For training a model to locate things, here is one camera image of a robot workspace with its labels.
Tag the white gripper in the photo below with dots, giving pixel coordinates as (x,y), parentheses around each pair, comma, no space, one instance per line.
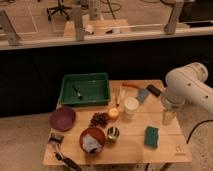
(168,116)

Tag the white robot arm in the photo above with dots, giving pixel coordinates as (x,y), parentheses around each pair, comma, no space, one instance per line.
(186,83)

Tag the white plastic cup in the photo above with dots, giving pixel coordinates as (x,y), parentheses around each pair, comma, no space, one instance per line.
(131,104)

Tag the small metal cup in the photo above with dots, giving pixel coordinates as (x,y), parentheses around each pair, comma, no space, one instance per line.
(113,133)

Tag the green sponge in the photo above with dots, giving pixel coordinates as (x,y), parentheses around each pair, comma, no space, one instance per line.
(151,137)

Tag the orange fruit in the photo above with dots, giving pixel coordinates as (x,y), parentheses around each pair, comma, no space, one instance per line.
(113,113)

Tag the bunch of dark grapes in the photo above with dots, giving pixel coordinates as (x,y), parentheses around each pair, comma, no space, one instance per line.
(99,120)

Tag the red brown bowl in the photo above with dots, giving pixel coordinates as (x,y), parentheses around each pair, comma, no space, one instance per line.
(96,133)

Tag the grey blue cloth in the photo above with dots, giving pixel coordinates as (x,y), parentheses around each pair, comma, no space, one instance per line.
(91,145)

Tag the green plastic tray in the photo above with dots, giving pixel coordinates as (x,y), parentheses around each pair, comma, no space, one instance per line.
(94,87)

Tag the small tool in tray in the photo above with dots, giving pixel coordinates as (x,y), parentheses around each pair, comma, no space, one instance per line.
(78,92)

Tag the purple plate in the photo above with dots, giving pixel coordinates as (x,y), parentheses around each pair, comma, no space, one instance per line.
(62,119)

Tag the black office chair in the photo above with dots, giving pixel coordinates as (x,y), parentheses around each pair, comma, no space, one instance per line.
(60,7)

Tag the yellow handled utensil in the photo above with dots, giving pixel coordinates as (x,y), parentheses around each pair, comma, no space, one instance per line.
(120,95)

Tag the black handled brush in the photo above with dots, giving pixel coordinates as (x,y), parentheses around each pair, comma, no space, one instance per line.
(55,141)

